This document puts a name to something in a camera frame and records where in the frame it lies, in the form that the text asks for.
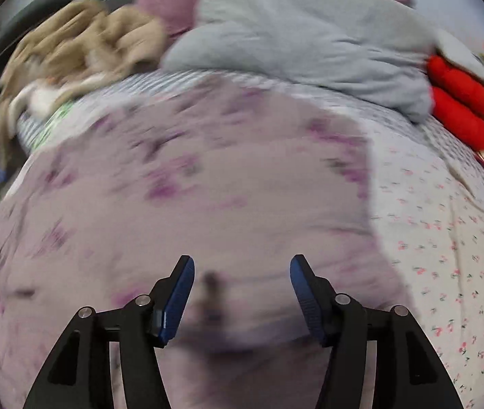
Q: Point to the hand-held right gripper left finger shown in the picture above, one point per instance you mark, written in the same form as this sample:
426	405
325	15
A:
178	294

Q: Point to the red plush toy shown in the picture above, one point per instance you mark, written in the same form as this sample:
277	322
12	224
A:
463	102

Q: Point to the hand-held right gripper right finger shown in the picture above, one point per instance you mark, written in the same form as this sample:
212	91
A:
306	294

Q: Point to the tan fuzzy garment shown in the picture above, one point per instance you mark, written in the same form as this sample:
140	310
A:
80	47

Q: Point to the mauve pillow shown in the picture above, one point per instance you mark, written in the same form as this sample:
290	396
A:
169	0

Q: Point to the lilac floral garment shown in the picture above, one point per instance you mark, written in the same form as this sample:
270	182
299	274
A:
208	204

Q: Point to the white cherry print bed sheet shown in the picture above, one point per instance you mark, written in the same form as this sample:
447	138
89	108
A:
442	238

